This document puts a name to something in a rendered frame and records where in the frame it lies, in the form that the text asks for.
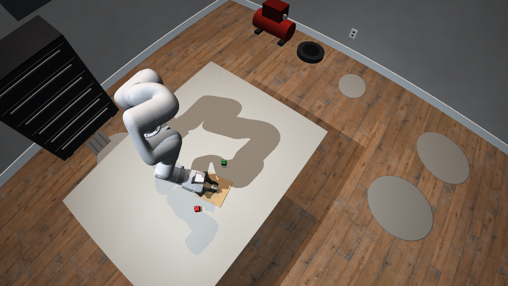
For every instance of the tan flat mat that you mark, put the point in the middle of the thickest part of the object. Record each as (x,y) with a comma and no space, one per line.
(218,197)

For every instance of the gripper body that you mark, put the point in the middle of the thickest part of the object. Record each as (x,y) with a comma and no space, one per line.
(186,184)

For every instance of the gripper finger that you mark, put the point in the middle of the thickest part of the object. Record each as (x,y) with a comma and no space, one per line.
(209,180)
(205,190)

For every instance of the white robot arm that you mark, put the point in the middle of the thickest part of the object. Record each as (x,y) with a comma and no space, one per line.
(148,104)

